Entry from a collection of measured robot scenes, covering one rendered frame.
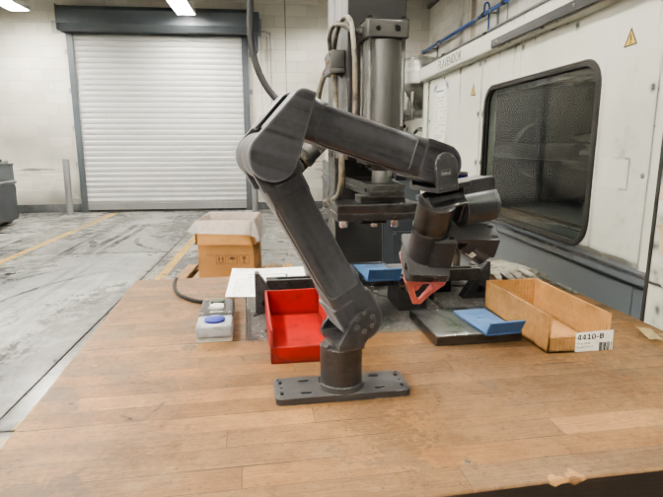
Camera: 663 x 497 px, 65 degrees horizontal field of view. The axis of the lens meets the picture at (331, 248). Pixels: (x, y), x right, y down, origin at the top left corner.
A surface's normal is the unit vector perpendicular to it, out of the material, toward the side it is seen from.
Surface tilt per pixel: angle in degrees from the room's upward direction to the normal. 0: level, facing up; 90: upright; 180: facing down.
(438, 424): 0
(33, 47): 90
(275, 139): 90
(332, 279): 84
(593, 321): 90
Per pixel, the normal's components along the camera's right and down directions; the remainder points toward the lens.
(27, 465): 0.00, -0.98
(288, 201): 0.40, 0.39
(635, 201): -0.99, 0.02
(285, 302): 0.16, 0.19
